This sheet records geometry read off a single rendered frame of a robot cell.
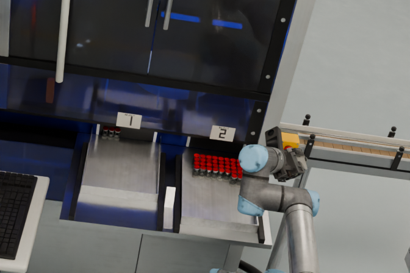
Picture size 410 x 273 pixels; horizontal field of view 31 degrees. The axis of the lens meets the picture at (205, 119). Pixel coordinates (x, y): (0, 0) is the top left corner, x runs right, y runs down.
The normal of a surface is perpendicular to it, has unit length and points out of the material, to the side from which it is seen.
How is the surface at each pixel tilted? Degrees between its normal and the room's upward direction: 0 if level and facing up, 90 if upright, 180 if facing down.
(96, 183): 0
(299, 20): 90
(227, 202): 0
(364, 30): 0
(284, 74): 90
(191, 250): 90
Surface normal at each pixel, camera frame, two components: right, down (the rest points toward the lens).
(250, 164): -0.50, -0.10
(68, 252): 0.02, 0.57
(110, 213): 0.18, -0.81
